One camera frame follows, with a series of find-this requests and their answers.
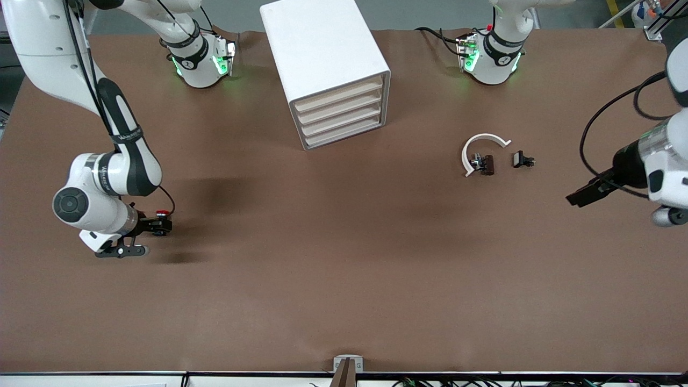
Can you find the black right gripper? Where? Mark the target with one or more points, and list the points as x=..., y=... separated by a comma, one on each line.
x=144, y=224

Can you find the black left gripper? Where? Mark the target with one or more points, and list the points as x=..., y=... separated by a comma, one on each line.
x=626, y=163

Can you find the red push button switch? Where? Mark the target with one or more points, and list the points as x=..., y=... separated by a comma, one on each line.
x=160, y=212

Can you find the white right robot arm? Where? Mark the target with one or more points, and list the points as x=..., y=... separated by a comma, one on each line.
x=48, y=43

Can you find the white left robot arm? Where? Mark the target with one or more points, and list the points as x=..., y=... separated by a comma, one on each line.
x=497, y=59

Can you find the small black clip part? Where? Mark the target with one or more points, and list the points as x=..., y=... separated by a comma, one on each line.
x=518, y=159

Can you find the small white orange background object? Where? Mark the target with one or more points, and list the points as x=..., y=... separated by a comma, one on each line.
x=642, y=12

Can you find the brown table cover mat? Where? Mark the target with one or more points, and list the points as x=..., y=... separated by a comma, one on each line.
x=344, y=269

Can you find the white curved plastic bracket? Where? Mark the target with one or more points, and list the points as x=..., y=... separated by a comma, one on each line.
x=486, y=136

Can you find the aluminium frame profile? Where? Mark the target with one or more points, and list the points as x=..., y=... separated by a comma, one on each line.
x=653, y=33

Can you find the white table edge rail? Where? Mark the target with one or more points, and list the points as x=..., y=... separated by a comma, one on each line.
x=80, y=380

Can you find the grey table edge bracket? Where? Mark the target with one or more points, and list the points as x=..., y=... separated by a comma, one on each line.
x=348, y=371

